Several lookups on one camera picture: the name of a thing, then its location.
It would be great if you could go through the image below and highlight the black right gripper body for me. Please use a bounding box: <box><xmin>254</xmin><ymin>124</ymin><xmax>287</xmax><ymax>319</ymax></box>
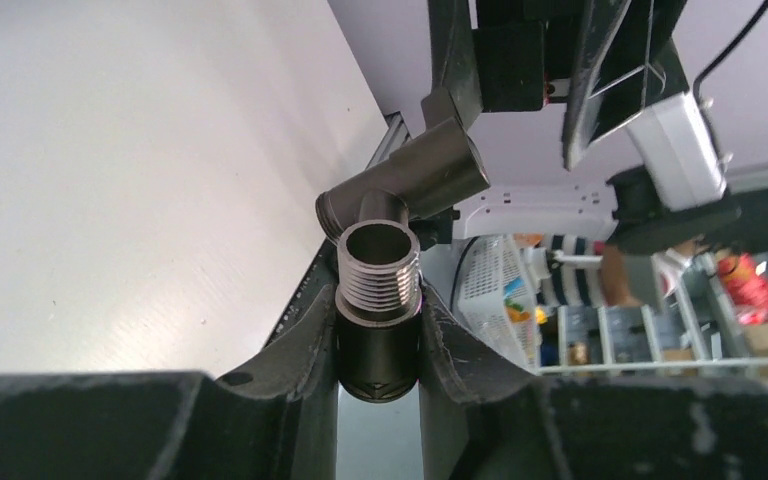
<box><xmin>472</xmin><ymin>0</ymin><xmax>584</xmax><ymax>113</ymax></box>

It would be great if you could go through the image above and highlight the white plastic basket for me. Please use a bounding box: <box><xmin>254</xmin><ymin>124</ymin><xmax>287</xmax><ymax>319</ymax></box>
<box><xmin>453</xmin><ymin>235</ymin><xmax>541</xmax><ymax>373</ymax></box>

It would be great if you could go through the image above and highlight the aluminium frame rail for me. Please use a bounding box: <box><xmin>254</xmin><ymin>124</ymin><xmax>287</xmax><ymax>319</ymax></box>
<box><xmin>366</xmin><ymin>112</ymin><xmax>411</xmax><ymax>170</ymax></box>

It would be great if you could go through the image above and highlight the silver tee pipe fitting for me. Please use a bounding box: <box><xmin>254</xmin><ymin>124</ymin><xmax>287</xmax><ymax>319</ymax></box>
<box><xmin>335</xmin><ymin>220</ymin><xmax>423</xmax><ymax>403</ymax></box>

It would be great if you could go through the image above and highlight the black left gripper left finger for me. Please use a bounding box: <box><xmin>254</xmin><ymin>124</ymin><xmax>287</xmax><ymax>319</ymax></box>
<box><xmin>0</xmin><ymin>286</ymin><xmax>337</xmax><ymax>479</ymax></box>

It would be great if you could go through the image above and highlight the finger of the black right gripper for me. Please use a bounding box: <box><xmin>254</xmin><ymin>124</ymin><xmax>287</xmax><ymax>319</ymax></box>
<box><xmin>426</xmin><ymin>0</ymin><xmax>483</xmax><ymax>129</ymax></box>
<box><xmin>561</xmin><ymin>0</ymin><xmax>689</xmax><ymax>171</ymax></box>

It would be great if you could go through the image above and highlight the metal wire rack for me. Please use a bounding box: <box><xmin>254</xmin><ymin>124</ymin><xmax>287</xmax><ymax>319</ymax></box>
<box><xmin>529</xmin><ymin>254</ymin><xmax>768</xmax><ymax>379</ymax></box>

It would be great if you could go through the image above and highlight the dark metal faucet handle valve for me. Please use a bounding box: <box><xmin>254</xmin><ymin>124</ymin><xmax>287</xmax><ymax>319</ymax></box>
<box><xmin>315</xmin><ymin>87</ymin><xmax>490</xmax><ymax>242</ymax></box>

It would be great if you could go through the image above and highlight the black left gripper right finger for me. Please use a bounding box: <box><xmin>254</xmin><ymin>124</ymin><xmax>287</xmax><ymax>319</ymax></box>
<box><xmin>419</xmin><ymin>288</ymin><xmax>768</xmax><ymax>479</ymax></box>

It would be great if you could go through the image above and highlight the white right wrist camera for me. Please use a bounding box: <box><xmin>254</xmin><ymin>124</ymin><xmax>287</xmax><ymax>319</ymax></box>
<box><xmin>626</xmin><ymin>93</ymin><xmax>726</xmax><ymax>211</ymax></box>

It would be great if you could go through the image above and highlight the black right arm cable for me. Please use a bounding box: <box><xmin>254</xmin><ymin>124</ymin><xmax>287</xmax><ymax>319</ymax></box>
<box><xmin>691</xmin><ymin>0</ymin><xmax>768</xmax><ymax>134</ymax></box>

